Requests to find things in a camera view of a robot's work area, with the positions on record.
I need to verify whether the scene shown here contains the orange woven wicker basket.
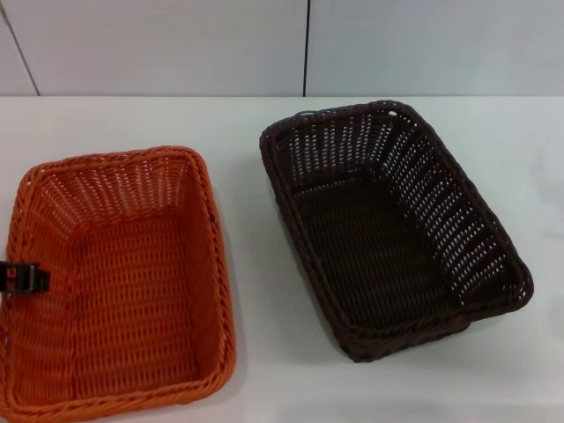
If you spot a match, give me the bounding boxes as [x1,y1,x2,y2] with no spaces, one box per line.
[0,143,237,423]

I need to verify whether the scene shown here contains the dark brown woven wicker basket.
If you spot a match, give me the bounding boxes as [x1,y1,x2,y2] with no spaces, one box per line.
[258,100,533,363]

